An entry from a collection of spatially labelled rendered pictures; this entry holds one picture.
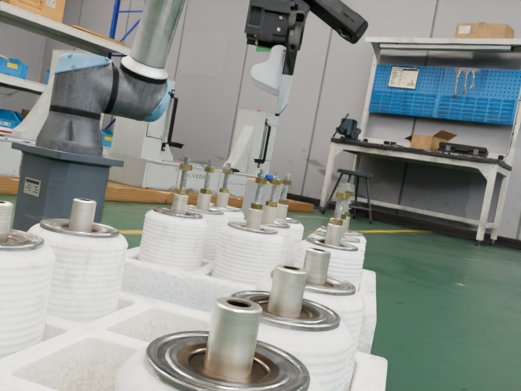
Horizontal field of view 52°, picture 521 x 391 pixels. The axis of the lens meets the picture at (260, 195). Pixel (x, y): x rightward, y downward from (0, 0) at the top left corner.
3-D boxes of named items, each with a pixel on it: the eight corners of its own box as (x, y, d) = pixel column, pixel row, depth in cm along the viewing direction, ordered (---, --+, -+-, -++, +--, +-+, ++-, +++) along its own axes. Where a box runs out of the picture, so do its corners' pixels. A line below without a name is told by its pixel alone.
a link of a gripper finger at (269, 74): (244, 108, 76) (256, 46, 77) (285, 115, 76) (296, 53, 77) (243, 102, 73) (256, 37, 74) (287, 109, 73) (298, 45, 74)
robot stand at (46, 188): (-9, 267, 127) (10, 141, 125) (60, 263, 142) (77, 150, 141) (37, 288, 117) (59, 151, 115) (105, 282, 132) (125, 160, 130)
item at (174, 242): (114, 323, 82) (132, 206, 81) (163, 316, 90) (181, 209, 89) (152, 344, 76) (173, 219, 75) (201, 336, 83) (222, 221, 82)
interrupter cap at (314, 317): (210, 315, 33) (212, 304, 33) (245, 292, 41) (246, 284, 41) (330, 346, 31) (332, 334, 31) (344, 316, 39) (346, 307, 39)
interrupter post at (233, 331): (191, 375, 24) (205, 302, 24) (211, 358, 26) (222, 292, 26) (243, 389, 23) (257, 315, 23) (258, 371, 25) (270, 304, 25)
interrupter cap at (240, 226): (220, 227, 77) (221, 223, 77) (235, 224, 84) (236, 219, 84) (270, 238, 75) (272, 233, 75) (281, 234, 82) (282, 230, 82)
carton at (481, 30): (463, 47, 543) (466, 31, 542) (511, 47, 515) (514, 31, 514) (453, 39, 521) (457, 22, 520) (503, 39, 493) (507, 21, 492)
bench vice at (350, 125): (347, 142, 558) (351, 119, 557) (362, 144, 549) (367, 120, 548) (329, 136, 524) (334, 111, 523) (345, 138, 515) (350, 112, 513)
